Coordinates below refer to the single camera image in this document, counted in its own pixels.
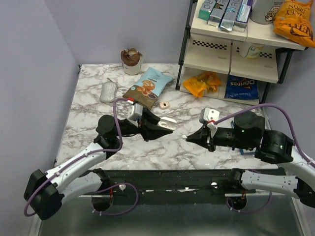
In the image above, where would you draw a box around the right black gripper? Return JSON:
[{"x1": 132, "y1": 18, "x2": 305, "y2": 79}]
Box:
[{"x1": 186, "y1": 123, "x2": 254, "y2": 152}]

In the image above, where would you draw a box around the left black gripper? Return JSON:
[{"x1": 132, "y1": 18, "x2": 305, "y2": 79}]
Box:
[{"x1": 115, "y1": 108, "x2": 173, "y2": 142}]

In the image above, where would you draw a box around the white earbud charging case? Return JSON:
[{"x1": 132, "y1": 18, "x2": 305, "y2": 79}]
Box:
[{"x1": 157, "y1": 117, "x2": 177, "y2": 131}]

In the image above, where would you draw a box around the beige earbud charging case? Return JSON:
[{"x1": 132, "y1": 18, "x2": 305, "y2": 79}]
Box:
[{"x1": 159, "y1": 101, "x2": 169, "y2": 110}]

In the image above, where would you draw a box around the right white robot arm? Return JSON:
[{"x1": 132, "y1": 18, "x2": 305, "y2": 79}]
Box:
[{"x1": 185, "y1": 109, "x2": 315, "y2": 207}]

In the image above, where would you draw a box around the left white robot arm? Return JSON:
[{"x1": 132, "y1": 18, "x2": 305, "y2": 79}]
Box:
[{"x1": 24, "y1": 104, "x2": 177, "y2": 220}]

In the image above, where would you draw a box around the blue brown chips bag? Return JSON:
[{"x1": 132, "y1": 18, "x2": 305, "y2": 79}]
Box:
[{"x1": 123, "y1": 67, "x2": 174, "y2": 109}]

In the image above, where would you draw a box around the blue Harry's razor box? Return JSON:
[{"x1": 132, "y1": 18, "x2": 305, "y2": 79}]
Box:
[{"x1": 230, "y1": 120, "x2": 255, "y2": 155}]

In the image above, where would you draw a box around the silver glitter pouch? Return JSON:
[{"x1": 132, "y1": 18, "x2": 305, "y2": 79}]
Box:
[{"x1": 99, "y1": 78, "x2": 118, "y2": 103}]

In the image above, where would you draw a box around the orange snack bag lower shelf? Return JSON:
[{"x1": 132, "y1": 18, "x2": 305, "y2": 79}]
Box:
[{"x1": 183, "y1": 71, "x2": 221, "y2": 97}]

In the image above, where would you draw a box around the blue Doritos bag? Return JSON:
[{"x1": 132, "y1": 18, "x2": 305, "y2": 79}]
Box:
[{"x1": 224, "y1": 75, "x2": 259, "y2": 100}]

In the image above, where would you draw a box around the brown lidded white cup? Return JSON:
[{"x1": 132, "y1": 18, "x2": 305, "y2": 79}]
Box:
[{"x1": 121, "y1": 48, "x2": 143, "y2": 75}]

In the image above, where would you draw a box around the purple white toothpaste box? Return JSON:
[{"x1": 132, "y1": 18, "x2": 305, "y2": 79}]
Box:
[{"x1": 232, "y1": 0, "x2": 254, "y2": 32}]

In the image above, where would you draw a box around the grey toothpaste box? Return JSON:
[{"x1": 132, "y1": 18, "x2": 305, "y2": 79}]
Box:
[{"x1": 207, "y1": 0, "x2": 229, "y2": 28}]

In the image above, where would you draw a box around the silver blue toothpaste box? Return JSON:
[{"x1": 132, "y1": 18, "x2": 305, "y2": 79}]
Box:
[{"x1": 220, "y1": 0, "x2": 242, "y2": 31}]

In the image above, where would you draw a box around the teal toothpaste box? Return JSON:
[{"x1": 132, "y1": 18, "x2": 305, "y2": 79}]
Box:
[{"x1": 198, "y1": 0, "x2": 217, "y2": 21}]

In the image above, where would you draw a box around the white popcorn tub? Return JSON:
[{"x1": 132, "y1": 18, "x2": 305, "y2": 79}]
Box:
[{"x1": 250, "y1": 0, "x2": 284, "y2": 25}]

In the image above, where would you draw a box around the orange honey dijon chips bag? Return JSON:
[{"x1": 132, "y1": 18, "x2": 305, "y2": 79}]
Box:
[{"x1": 273, "y1": 0, "x2": 315, "y2": 48}]

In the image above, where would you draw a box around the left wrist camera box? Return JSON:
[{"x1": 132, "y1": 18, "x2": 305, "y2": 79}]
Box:
[{"x1": 127, "y1": 103, "x2": 143, "y2": 121}]

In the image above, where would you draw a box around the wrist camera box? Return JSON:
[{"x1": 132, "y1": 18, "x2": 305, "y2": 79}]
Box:
[
  {"x1": 127, "y1": 103, "x2": 143, "y2": 121},
  {"x1": 199, "y1": 108, "x2": 220, "y2": 137}
]

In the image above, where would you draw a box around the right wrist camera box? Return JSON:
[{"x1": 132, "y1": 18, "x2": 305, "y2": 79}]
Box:
[{"x1": 199, "y1": 108, "x2": 220, "y2": 137}]

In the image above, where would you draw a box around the black frame cream shelf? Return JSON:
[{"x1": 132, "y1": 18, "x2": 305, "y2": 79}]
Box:
[{"x1": 175, "y1": 0, "x2": 305, "y2": 105}]

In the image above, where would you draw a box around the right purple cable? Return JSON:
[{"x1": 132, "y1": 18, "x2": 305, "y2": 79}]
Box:
[{"x1": 209, "y1": 103, "x2": 315, "y2": 170}]

